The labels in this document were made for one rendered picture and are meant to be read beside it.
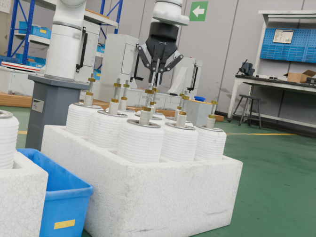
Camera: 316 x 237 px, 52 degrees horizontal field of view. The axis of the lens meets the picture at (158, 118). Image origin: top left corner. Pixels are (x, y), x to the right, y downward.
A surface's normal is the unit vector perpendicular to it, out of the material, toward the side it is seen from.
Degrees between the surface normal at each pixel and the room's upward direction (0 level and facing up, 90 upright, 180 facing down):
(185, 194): 90
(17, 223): 90
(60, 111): 90
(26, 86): 90
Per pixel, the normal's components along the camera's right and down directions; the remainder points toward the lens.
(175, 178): 0.67, 0.19
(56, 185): -0.71, -0.10
